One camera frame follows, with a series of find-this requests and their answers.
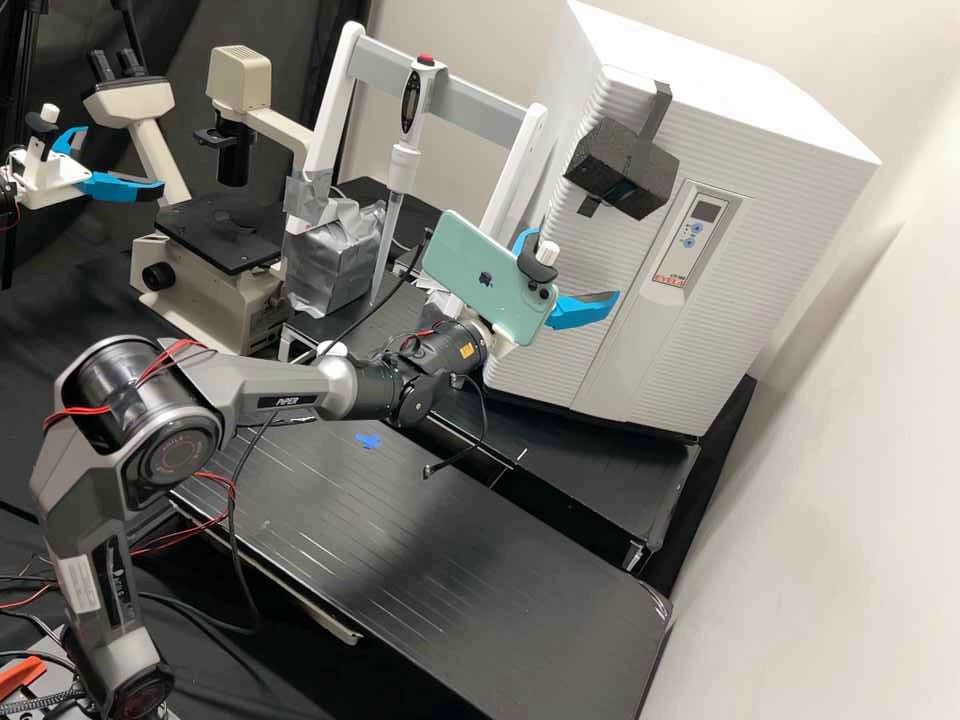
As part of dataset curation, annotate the right wrist camera phone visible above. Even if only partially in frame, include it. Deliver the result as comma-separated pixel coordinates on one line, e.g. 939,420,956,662
419,209,563,349

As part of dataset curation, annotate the black tripod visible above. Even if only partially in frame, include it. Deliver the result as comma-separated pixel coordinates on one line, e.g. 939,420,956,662
0,0,40,292

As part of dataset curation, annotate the incubator door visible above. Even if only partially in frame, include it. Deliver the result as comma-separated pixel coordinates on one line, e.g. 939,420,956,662
482,62,754,439

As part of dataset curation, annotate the white pipette stand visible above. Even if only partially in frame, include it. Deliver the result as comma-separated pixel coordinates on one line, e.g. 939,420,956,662
280,20,550,316

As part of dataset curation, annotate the cream microscope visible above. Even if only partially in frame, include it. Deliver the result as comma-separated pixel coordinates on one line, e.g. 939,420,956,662
80,44,318,357

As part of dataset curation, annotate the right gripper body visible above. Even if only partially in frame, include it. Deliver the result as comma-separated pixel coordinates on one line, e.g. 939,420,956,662
469,313,520,360

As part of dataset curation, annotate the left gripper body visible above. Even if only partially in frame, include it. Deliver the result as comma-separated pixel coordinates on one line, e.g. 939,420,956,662
8,142,95,210

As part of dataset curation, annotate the left phone holder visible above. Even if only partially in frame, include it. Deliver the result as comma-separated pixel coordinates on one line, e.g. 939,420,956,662
25,103,64,163

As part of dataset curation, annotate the pipette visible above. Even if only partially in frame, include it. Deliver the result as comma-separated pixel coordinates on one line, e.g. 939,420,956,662
369,53,445,307

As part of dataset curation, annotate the white incubator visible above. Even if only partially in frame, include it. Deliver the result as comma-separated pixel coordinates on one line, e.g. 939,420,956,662
541,0,883,445

